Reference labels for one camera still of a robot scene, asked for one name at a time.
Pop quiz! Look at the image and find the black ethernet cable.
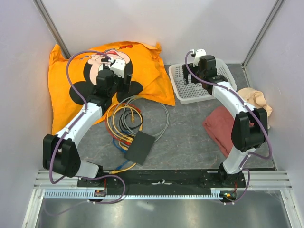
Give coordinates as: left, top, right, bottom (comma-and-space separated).
120, 108, 144, 130

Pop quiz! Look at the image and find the black network switch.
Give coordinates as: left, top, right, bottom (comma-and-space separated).
124, 131, 156, 166

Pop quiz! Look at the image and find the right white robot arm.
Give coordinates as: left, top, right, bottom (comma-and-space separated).
182, 49, 272, 187

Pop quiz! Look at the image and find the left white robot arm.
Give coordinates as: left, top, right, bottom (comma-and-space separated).
42, 69, 132, 187

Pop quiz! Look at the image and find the white perforated plastic basket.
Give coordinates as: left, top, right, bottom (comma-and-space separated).
168, 58, 237, 104

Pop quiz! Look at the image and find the orange Mickey Mouse pillow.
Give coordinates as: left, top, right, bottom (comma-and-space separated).
45, 41, 175, 142

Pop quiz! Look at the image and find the red folded cloth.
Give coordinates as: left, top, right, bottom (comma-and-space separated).
202, 106, 234, 157

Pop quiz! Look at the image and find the peach bucket hat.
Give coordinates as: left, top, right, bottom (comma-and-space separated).
237, 87, 273, 118

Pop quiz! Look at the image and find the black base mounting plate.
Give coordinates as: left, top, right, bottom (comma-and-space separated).
77, 169, 246, 189

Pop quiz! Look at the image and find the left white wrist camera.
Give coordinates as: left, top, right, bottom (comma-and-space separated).
110, 59, 126, 78

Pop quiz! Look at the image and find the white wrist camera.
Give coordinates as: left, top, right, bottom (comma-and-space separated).
110, 59, 126, 78
190, 49, 207, 67

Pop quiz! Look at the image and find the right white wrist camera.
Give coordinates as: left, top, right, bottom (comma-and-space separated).
190, 49, 207, 67

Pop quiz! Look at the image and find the grey ethernet cable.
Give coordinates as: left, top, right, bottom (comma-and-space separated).
117, 95, 171, 140

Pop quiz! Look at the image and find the long yellow ethernet cable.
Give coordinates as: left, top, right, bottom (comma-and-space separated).
105, 102, 144, 175

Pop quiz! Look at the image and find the yellow coiled ethernet cable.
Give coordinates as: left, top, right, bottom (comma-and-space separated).
111, 108, 143, 142

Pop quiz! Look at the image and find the red ethernet cable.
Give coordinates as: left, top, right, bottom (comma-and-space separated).
105, 123, 133, 146

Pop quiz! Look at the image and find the blue ethernet cable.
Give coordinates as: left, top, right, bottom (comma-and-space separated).
111, 136, 137, 170

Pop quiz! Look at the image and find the grey slotted cable duct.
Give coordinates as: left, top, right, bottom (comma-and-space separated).
44, 189, 223, 200

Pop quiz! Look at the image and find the aluminium frame rail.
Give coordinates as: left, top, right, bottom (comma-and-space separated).
34, 170, 292, 190

